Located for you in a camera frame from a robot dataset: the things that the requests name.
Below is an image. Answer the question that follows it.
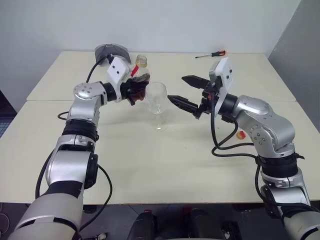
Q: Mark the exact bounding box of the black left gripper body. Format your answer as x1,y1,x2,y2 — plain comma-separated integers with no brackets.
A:
119,79,134,101

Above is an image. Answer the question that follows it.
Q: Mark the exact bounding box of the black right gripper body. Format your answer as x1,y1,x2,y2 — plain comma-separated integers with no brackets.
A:
195,77,223,119

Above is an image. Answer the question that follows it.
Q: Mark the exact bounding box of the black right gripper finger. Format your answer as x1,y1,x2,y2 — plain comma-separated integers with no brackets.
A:
167,94,199,115
181,74,209,89

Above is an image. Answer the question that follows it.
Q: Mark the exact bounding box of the clear bottle with red label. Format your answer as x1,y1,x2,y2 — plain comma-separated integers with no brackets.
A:
126,53,153,101

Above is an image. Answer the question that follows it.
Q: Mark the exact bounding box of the clear wine glass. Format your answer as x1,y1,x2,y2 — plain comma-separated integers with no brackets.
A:
145,81,169,132

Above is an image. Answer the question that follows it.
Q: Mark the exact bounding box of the orange and black screwdriver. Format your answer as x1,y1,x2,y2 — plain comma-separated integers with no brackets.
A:
195,49,227,60

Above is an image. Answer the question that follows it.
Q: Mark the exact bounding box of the grey dome-shaped object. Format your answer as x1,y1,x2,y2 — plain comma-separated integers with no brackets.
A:
94,43,132,67

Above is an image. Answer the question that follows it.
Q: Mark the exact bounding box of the dark rounded shape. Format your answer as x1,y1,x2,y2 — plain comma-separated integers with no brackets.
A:
129,210,158,240

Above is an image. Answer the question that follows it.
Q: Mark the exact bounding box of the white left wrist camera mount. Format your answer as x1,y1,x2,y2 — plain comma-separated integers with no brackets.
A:
106,56,132,89

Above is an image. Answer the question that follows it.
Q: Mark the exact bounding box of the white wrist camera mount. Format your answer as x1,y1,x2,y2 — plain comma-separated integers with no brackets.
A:
106,56,132,89
208,56,234,118

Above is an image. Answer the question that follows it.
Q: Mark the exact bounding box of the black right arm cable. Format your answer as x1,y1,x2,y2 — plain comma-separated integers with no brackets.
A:
209,92,285,221

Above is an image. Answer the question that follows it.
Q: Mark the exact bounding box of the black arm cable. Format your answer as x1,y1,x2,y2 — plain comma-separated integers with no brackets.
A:
34,53,113,230
209,92,285,221

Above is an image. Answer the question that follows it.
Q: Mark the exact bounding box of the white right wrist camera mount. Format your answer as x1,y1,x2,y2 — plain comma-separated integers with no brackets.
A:
208,56,234,118

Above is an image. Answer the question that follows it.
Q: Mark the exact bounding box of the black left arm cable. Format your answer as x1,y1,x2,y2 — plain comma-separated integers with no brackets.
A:
34,53,113,230

